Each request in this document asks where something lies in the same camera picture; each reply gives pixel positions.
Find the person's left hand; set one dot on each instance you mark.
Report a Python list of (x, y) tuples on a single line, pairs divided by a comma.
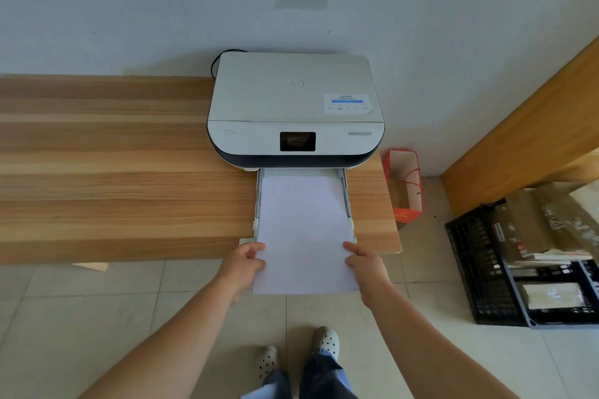
[(241, 267)]

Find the person's right hand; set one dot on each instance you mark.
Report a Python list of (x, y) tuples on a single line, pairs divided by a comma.
[(369, 272)]

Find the person's right thumb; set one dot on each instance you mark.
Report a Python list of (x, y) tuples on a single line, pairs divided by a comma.
[(351, 248)]

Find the person's left thumb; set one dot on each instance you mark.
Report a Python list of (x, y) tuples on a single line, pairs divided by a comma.
[(257, 247)]

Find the white paper sheet stack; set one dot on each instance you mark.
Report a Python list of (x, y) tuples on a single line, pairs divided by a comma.
[(304, 230)]

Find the person's left forearm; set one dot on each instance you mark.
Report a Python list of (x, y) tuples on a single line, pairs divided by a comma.
[(159, 340)]

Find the person's right forearm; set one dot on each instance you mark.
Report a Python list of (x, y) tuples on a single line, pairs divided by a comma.
[(435, 342)]

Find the white printer paper tray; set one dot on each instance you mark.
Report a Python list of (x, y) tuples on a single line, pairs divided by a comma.
[(347, 193)]

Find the red paper gift bag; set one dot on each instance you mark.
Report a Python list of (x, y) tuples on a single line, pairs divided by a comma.
[(403, 183)]

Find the person's right white clog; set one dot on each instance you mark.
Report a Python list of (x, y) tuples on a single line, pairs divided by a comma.
[(326, 342)]

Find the person's white clog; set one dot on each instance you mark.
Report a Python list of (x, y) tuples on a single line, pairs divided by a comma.
[(266, 362), (326, 342)]

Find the person's left white clog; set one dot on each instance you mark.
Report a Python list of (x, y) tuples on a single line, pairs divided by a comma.
[(266, 362)]

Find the person's right jeans leg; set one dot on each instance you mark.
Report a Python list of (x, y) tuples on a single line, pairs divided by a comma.
[(323, 377)]

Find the person's jeans leg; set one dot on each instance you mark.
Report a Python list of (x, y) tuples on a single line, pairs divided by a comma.
[(323, 377), (271, 387)]

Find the black plastic crate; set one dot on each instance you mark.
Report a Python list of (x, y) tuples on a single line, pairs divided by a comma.
[(486, 272)]

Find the person's left jeans leg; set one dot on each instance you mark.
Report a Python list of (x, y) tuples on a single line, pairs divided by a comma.
[(271, 387)]

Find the white label sticker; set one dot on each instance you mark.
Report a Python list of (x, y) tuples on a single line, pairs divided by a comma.
[(345, 103)]

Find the white inkjet printer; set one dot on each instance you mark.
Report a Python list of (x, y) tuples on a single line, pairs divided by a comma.
[(295, 104)]

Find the wooden table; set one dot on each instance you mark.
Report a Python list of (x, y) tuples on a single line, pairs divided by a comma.
[(117, 169)]

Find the brown cardboard box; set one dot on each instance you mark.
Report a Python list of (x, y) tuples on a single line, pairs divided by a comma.
[(538, 225)]

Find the white packet in crate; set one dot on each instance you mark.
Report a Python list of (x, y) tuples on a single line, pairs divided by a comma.
[(552, 295)]

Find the wooden board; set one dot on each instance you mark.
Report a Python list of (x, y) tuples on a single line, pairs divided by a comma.
[(529, 132)]

